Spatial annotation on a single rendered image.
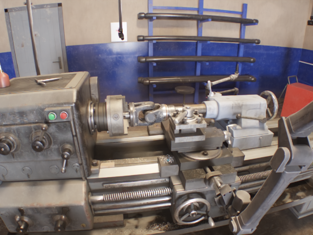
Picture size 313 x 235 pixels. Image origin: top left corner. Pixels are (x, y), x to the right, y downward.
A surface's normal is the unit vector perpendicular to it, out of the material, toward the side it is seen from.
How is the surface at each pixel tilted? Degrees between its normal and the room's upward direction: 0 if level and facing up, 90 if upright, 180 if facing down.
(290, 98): 90
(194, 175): 0
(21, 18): 90
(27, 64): 90
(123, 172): 36
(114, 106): 41
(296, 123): 78
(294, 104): 90
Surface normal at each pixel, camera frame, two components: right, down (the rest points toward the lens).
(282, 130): -0.99, -0.07
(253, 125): 0.16, 0.00
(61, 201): 0.09, -0.56
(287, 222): 0.00, -0.91
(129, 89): 0.18, 0.40
